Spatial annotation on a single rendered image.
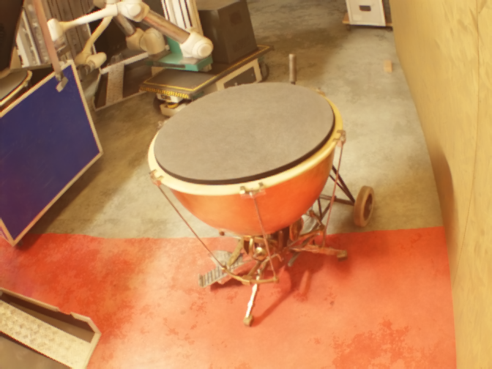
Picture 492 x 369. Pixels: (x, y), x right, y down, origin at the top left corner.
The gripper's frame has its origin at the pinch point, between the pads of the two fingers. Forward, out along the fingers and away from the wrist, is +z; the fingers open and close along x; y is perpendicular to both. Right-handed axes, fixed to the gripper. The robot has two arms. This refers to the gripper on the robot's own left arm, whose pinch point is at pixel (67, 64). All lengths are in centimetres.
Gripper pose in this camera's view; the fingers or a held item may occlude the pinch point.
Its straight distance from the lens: 307.3
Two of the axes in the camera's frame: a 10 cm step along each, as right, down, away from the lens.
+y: 8.0, 0.5, -6.0
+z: 3.3, 7.9, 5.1
